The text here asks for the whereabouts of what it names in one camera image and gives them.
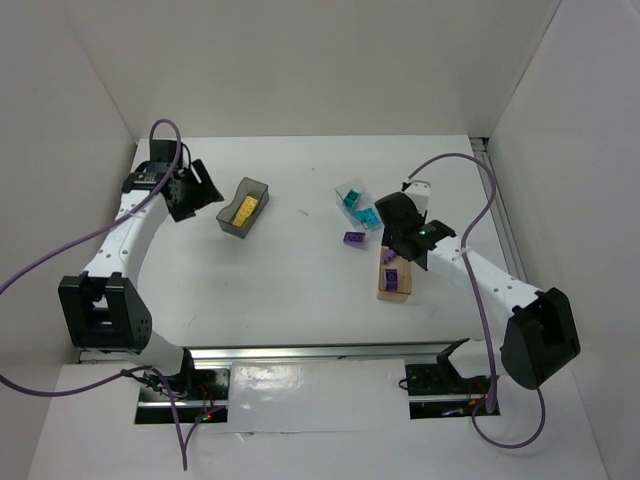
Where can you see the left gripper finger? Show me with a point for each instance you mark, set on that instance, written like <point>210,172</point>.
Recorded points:
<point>207,192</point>
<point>179,215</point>

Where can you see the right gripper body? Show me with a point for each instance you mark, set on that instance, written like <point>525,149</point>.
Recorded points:
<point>396,232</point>

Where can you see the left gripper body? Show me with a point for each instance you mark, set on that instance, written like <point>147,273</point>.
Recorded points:
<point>187,195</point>

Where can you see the yellow long lego plate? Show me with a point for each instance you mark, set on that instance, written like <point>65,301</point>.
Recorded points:
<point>246,209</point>

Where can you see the purple square lego brick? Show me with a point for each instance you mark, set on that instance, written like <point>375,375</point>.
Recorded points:
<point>391,281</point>

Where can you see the purple curved lego brick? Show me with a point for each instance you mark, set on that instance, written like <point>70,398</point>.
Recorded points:
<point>355,239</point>

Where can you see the clear plastic container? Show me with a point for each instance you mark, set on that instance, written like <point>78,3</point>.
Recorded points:
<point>365,202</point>

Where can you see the teal curved lego brick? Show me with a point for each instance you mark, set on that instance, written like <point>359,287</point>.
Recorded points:
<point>351,199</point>

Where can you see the purple lego brick with hole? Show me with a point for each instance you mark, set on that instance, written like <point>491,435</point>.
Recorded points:
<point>388,256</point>

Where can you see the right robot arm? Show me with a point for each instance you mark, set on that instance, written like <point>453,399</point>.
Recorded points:
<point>533,332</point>

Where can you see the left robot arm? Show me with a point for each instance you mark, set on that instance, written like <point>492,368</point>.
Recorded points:
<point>102,307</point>

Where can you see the wooden tan container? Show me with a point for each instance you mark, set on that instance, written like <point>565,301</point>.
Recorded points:
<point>404,268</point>

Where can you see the dark smoky plastic container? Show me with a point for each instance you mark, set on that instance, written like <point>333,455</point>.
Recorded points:
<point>247,186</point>

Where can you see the aluminium side rail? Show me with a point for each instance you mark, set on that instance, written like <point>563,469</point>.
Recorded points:
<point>494,240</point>

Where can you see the aluminium front rail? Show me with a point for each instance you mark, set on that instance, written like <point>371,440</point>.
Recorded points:
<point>413,351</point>

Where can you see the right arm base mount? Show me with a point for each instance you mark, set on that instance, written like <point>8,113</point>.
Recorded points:
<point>436,390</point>

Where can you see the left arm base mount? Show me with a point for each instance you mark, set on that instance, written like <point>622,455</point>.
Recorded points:
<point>200,394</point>

